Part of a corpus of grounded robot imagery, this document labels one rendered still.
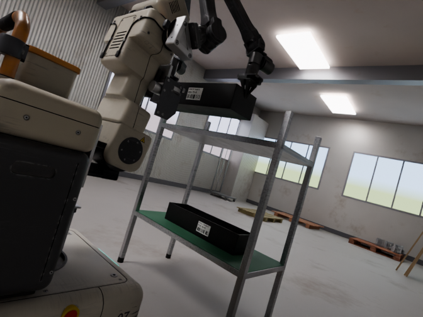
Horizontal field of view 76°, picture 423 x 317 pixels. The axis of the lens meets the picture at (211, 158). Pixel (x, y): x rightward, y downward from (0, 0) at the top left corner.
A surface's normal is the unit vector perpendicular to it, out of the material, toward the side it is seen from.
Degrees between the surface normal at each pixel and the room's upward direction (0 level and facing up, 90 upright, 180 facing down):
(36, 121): 90
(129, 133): 90
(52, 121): 90
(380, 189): 90
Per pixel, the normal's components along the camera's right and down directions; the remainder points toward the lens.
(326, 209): -0.60, -0.22
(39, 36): 0.74, 0.20
